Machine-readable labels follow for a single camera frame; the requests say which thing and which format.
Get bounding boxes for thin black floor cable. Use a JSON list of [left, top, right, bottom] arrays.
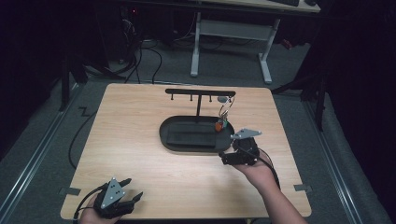
[[67, 106, 98, 171]]

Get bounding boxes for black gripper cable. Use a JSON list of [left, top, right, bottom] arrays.
[[72, 182, 108, 220], [257, 147, 282, 190]]

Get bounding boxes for metal floor rail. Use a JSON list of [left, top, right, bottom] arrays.
[[302, 99, 364, 224], [0, 83, 82, 217]]

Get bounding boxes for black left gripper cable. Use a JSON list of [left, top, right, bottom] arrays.
[[72, 182, 108, 220]]

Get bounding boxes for white-framed desk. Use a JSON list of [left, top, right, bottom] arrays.
[[189, 0, 322, 85]]

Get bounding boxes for black metal stand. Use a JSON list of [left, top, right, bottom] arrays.
[[58, 50, 89, 112], [270, 69, 329, 133]]

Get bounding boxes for black key stand with tray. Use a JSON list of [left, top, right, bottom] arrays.
[[159, 88, 237, 154]]

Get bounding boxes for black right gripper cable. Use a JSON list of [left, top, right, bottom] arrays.
[[257, 147, 282, 190]]

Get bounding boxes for metal key ring with coloured tags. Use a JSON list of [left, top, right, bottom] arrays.
[[215, 95, 235, 133]]

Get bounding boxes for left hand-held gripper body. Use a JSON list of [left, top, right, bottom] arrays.
[[92, 176, 137, 219]]

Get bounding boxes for person's right hand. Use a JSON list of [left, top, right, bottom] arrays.
[[233, 154, 278, 191]]

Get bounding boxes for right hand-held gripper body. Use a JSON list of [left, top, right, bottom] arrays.
[[227, 128, 263, 166]]

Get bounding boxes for grey tape tab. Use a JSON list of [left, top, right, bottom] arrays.
[[293, 183, 313, 192], [58, 186, 81, 197]]

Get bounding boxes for person's left hand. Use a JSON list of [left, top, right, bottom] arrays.
[[78, 193, 123, 224]]

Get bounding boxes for black keyboard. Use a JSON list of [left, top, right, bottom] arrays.
[[270, 0, 301, 7]]

